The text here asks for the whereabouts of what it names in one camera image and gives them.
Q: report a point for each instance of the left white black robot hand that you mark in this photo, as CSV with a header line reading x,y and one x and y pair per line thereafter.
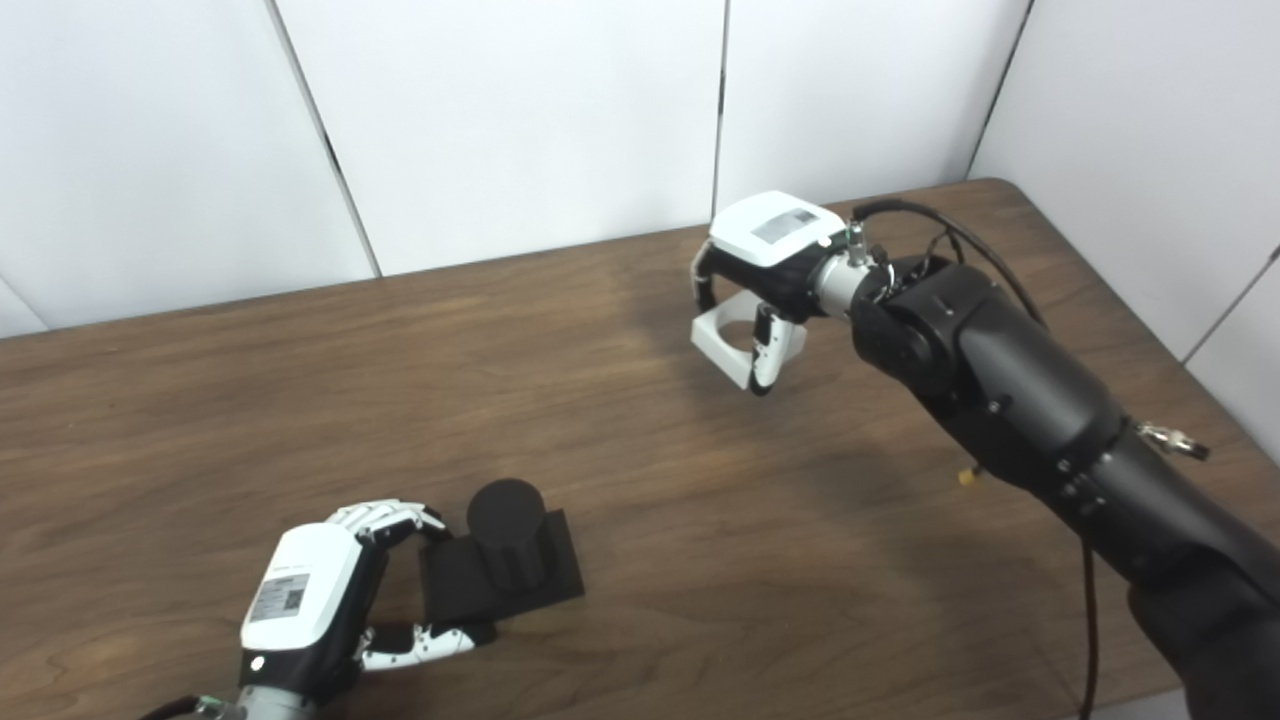
x,y
300,590

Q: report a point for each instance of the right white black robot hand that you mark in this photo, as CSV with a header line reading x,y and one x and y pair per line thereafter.
x,y
770,235

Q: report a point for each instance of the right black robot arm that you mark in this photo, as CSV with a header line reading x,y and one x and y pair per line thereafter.
x,y
1040,400

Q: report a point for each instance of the black peg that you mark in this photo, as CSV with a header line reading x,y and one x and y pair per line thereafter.
x,y
505,560

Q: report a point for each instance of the white square piece with hole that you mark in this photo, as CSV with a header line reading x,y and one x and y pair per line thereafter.
x,y
718,345

